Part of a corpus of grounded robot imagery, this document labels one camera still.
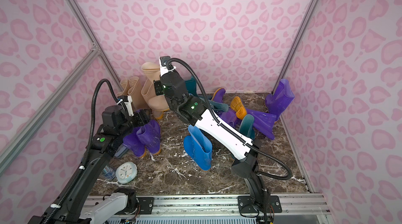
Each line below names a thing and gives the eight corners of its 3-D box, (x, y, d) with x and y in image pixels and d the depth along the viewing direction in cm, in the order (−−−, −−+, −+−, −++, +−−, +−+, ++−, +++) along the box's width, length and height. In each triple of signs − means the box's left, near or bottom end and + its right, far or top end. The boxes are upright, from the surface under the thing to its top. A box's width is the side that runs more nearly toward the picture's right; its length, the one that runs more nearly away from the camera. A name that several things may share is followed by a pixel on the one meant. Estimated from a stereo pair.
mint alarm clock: (114, 183, 82) (111, 182, 79) (121, 164, 88) (119, 162, 86) (134, 183, 82) (132, 182, 79) (139, 164, 88) (137, 161, 86)
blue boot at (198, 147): (206, 175, 84) (205, 155, 63) (179, 146, 95) (172, 120, 74) (214, 167, 87) (216, 145, 66) (188, 139, 98) (182, 113, 77)
